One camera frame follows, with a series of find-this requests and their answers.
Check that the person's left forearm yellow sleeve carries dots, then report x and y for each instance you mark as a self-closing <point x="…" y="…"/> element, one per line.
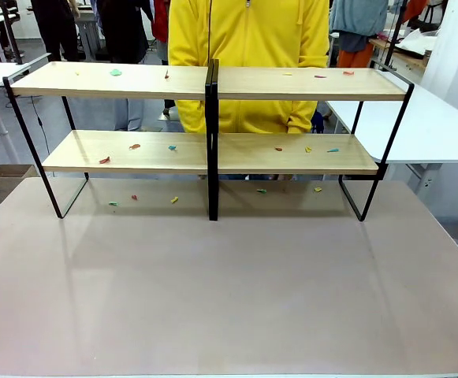
<point x="301" y="116"/>

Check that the person in yellow hoodie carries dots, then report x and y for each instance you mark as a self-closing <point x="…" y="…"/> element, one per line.
<point x="248" y="35"/>

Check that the green crumpled paper scrap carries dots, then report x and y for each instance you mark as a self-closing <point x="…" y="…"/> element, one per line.
<point x="115" y="72"/>

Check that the orange garment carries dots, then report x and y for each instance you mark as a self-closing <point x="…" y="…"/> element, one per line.
<point x="354" y="57"/>

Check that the red jacket figure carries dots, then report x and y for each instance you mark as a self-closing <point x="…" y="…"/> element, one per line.
<point x="161" y="19"/>

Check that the bystander in dark coat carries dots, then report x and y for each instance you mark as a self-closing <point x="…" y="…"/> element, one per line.
<point x="124" y="27"/>

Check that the grey-blue hanging garment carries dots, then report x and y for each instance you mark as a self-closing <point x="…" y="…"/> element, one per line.
<point x="356" y="17"/>

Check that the wooden background table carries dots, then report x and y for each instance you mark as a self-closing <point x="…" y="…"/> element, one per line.
<point x="404" y="59"/>

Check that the brown cardboard box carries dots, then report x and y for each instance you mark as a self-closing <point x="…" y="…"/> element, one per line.
<point x="10" y="181"/>

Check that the black metal pole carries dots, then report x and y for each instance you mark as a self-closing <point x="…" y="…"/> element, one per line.
<point x="12" y="31"/>
<point x="394" y="35"/>

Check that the white paper sheet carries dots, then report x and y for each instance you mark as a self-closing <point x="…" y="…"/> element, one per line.
<point x="415" y="41"/>

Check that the bystander in black clothes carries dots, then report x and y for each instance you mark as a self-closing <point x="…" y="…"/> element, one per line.
<point x="57" y="23"/>

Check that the wood shelf unit black frame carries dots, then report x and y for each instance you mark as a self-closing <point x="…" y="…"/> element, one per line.
<point x="106" y="80"/>
<point x="303" y="82"/>

